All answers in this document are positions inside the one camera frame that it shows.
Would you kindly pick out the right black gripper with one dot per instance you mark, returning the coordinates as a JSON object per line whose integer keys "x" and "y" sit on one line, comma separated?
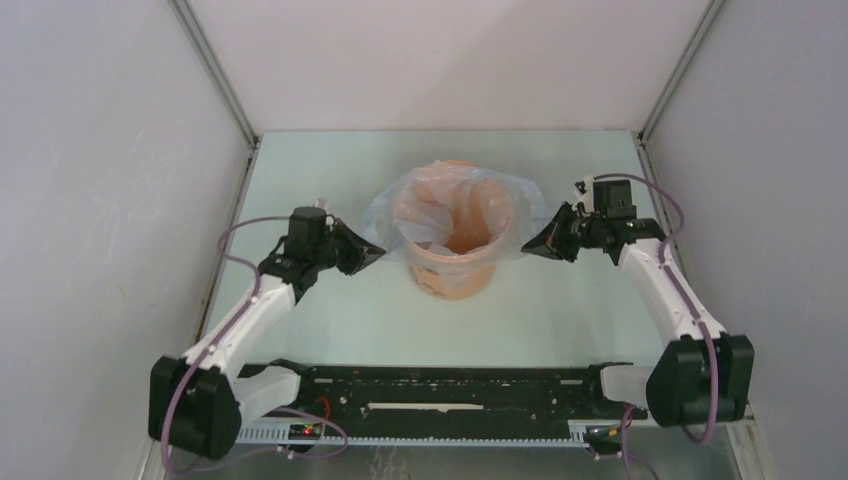
{"x": 552, "y": 241}

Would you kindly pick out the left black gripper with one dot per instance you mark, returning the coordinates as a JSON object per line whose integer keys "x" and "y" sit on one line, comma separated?
{"x": 360, "y": 252}

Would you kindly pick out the light blue plastic trash bag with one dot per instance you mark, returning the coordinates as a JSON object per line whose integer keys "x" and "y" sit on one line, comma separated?
{"x": 532, "y": 213}

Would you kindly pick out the orange plastic trash bin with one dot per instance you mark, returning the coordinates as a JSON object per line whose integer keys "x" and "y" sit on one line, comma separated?
{"x": 454, "y": 220}

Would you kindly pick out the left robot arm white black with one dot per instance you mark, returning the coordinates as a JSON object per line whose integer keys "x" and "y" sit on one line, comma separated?
{"x": 198, "y": 401}

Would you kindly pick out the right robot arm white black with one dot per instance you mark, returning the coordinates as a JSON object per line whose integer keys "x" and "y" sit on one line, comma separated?
{"x": 703, "y": 374}

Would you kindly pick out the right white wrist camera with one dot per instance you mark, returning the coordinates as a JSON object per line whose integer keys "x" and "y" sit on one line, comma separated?
{"x": 584, "y": 196}

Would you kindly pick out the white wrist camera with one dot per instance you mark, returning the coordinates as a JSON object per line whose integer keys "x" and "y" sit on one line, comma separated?
{"x": 324, "y": 206}
{"x": 584, "y": 196}

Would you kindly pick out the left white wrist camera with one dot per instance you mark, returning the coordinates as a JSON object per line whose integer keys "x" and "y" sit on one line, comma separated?
{"x": 324, "y": 206}

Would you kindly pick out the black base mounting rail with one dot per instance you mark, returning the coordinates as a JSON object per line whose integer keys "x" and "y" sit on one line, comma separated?
{"x": 372, "y": 399}

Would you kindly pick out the white slotted cable duct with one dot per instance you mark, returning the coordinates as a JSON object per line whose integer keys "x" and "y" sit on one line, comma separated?
{"x": 311, "y": 434}

